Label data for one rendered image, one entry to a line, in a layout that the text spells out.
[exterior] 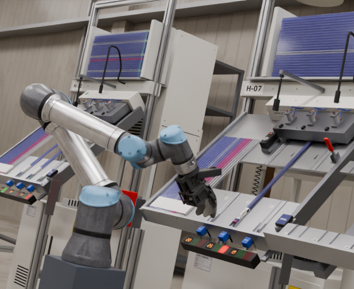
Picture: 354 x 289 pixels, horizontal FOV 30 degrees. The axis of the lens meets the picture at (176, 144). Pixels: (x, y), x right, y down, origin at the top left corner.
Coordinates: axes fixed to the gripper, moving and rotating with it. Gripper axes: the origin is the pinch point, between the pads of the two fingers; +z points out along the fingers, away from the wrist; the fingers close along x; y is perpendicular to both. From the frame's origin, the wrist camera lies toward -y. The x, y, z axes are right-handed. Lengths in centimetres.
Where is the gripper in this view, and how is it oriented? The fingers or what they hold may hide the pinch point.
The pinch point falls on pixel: (213, 213)
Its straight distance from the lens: 225.1
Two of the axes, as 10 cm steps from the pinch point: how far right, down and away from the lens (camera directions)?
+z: 3.8, 8.2, 4.2
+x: 6.6, 0.8, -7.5
